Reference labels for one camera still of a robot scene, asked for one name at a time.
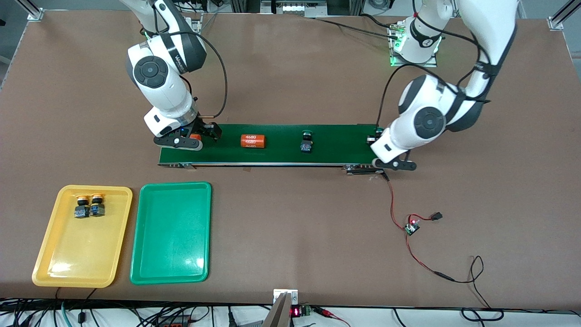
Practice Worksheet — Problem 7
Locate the yellow plastic tray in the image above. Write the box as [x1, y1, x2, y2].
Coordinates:
[31, 184, 133, 288]

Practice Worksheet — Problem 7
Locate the yellow push button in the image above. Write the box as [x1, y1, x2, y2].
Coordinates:
[74, 194, 91, 219]
[90, 193, 106, 218]

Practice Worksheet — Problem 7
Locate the silver device with white lights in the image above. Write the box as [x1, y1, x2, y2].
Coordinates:
[261, 0, 328, 19]

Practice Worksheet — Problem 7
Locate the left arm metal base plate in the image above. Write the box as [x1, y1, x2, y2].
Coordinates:
[389, 23, 439, 68]

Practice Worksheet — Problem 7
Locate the grey metal post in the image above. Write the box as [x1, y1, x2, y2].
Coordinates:
[262, 292, 291, 327]

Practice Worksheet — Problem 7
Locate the red black power cable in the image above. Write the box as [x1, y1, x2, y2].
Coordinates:
[405, 234, 504, 321]

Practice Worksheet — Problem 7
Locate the green conveyor belt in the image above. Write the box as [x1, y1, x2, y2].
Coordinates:
[158, 123, 386, 176]

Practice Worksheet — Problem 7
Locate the black connector with red lead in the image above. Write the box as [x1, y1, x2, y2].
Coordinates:
[409, 212, 444, 223]

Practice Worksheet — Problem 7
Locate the red black motor wire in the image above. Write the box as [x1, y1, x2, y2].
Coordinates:
[384, 173, 409, 229]

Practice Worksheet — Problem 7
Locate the red clip lead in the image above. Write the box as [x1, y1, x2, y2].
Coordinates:
[312, 306, 351, 327]

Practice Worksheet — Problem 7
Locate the green plastic tray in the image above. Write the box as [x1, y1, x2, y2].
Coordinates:
[129, 181, 212, 285]

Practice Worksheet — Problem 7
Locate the silver mounting bracket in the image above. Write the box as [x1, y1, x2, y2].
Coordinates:
[273, 289, 299, 305]

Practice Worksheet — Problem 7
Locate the aluminium frame post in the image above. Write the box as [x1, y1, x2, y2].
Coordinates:
[548, 0, 581, 30]
[16, 0, 44, 21]

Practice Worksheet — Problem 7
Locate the black base cable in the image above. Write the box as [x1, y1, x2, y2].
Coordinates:
[313, 14, 400, 41]

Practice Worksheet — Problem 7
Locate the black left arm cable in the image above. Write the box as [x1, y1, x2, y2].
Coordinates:
[378, 0, 493, 132]

